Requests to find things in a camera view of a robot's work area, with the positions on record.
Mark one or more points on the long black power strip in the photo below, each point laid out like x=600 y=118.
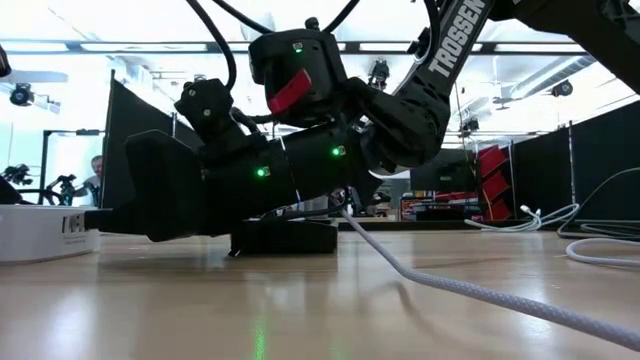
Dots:
x=290 y=240

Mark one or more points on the black monitor screen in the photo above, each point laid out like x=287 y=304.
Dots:
x=450 y=180

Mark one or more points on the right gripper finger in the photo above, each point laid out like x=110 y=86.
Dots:
x=112 y=220

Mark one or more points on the black ceiling spotlight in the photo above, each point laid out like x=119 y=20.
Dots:
x=21 y=95
x=562 y=89
x=470 y=126
x=380 y=75

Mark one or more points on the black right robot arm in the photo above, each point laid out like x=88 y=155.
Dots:
x=425 y=115

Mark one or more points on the white cube outlet hub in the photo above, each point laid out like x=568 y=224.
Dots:
x=35 y=235

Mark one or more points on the person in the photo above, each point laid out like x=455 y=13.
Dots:
x=95 y=170

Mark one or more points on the cluttered background shelf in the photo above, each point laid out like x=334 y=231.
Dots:
x=435 y=207

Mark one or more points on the red storage rack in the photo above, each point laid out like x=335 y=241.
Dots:
x=492 y=185

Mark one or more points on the black background rig frame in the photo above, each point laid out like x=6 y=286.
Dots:
x=45 y=165

